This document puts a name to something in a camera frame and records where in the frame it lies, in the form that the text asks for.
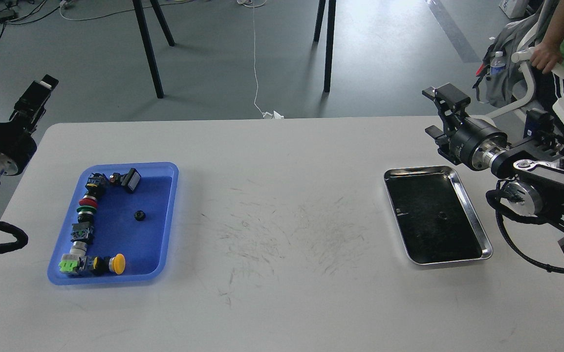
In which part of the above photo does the green block silver switch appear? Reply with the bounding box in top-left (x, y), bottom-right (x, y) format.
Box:
top-left (58, 241), bottom-right (87, 277)

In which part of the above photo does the white chair frame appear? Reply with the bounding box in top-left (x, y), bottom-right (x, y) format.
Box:
top-left (487, 46), bottom-right (542, 119)

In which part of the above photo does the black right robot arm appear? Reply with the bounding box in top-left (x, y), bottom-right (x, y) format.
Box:
top-left (421, 83), bottom-right (564, 274)

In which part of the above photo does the black blue switch block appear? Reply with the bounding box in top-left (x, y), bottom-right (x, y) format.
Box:
top-left (85, 173), bottom-right (109, 198)

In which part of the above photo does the yellow mushroom push button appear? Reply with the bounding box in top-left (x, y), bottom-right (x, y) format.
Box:
top-left (91, 253), bottom-right (126, 276)

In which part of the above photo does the grey backpack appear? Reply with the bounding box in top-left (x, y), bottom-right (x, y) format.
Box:
top-left (472, 0), bottom-right (559, 108)

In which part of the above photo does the black square push button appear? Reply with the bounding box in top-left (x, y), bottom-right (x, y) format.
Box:
top-left (120, 168), bottom-right (141, 194)

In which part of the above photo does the clear water bottle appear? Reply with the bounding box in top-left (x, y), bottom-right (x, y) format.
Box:
top-left (490, 51), bottom-right (507, 76)

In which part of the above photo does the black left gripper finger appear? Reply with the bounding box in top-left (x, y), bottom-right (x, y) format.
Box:
top-left (9, 74), bottom-right (59, 129)

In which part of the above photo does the black stand leg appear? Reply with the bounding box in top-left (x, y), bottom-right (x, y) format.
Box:
top-left (132, 0), bottom-right (175, 99)
top-left (313, 0), bottom-right (337, 93)

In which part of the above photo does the green push button switch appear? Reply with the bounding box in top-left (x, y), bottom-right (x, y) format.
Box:
top-left (76, 205), bottom-right (97, 217)

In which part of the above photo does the black stand leg left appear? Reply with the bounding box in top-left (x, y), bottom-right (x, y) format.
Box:
top-left (132, 0), bottom-right (175, 99)

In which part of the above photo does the black stand leg right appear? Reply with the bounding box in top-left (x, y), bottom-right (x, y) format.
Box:
top-left (313, 0), bottom-right (337, 93)

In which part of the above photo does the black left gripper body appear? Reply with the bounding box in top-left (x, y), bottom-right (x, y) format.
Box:
top-left (0, 120), bottom-right (38, 176)

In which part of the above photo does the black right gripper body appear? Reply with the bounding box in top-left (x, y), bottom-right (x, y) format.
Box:
top-left (446, 117), bottom-right (508, 170)

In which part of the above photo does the blue plastic tray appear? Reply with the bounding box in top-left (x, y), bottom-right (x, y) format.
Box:
top-left (47, 162), bottom-right (179, 285)

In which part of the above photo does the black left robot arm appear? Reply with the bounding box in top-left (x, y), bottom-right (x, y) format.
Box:
top-left (0, 74), bottom-right (59, 254)

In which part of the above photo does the red push button switch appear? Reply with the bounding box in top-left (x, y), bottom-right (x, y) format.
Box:
top-left (78, 195), bottom-right (98, 209)

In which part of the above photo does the black switch contact block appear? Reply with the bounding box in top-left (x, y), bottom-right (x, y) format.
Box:
top-left (70, 222), bottom-right (95, 243)

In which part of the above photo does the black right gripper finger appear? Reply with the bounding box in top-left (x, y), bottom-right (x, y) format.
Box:
top-left (421, 83), bottom-right (471, 125)
top-left (425, 125), bottom-right (454, 159)

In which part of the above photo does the silver metal tray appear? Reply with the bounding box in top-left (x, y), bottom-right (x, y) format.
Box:
top-left (383, 165), bottom-right (494, 266)

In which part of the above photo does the white cable on floor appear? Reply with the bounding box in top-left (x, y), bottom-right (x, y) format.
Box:
top-left (237, 0), bottom-right (285, 119)

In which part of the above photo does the person's hand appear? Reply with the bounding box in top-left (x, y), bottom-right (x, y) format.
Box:
top-left (530, 41), bottom-right (564, 74)

